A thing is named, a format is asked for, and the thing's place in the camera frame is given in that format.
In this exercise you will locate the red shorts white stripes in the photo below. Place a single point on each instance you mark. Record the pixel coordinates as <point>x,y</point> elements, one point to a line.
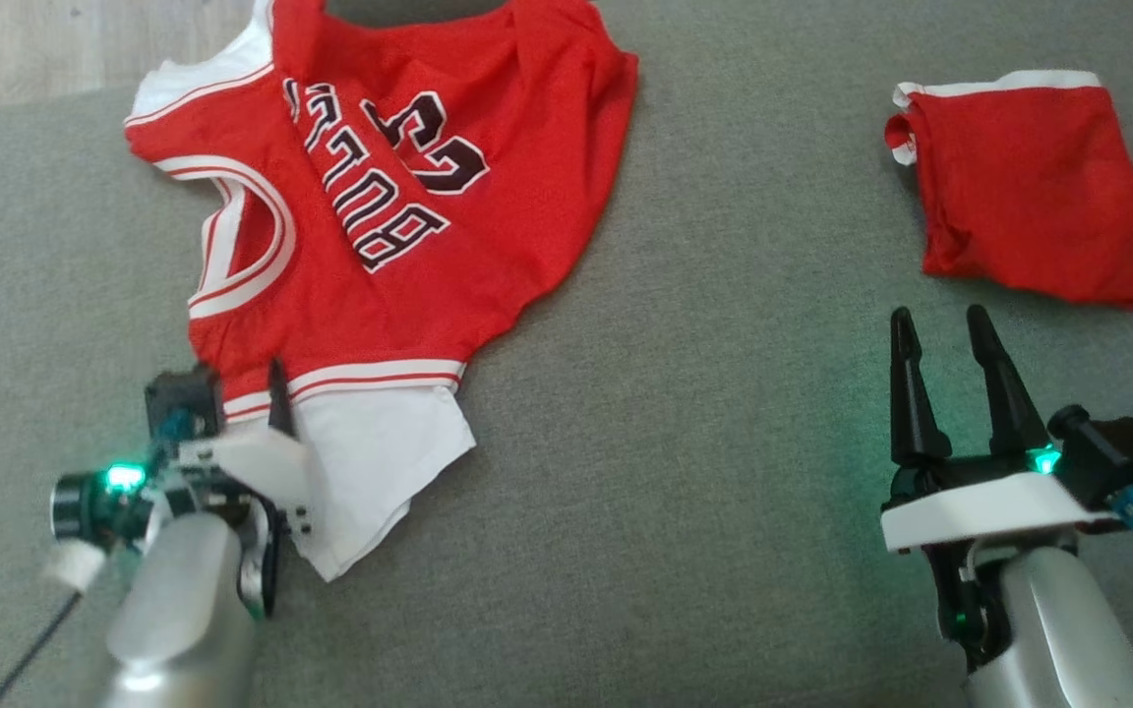
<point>1029,187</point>

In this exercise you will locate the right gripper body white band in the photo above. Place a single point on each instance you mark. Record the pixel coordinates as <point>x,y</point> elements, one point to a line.
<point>989,506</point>

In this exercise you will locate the large grey sofa seat cushion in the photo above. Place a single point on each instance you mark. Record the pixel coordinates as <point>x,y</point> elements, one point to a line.
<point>704,442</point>

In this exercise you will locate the red basketball jersey white trim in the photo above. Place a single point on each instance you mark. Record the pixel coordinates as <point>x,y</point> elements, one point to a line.
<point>488,197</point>

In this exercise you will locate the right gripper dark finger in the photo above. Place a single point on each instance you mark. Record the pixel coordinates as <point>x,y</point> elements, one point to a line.
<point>911,393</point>
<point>1007,393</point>

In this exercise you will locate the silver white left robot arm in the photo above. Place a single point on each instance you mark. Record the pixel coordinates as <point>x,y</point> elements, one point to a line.
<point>178,610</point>

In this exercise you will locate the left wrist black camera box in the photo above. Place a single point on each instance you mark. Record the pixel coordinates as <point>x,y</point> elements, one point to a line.
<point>183,398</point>

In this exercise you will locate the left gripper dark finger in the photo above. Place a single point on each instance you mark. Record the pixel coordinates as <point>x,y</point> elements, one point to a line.
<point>280,403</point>

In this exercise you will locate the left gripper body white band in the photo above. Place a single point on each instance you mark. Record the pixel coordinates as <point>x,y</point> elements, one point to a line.
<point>267,477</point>

